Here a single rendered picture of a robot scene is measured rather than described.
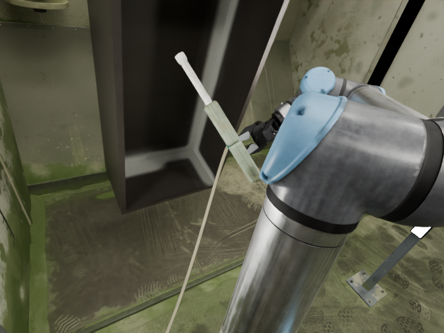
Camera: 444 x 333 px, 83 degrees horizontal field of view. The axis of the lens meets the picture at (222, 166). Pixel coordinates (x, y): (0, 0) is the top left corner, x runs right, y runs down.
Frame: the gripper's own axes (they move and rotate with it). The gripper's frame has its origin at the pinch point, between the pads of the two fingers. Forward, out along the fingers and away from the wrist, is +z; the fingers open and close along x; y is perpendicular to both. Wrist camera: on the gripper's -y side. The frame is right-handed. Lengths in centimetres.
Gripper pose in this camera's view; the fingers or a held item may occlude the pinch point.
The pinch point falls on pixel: (234, 150)
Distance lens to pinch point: 89.9
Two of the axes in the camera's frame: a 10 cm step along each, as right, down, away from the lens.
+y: -1.0, -2.1, 9.7
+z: -8.4, 5.5, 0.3
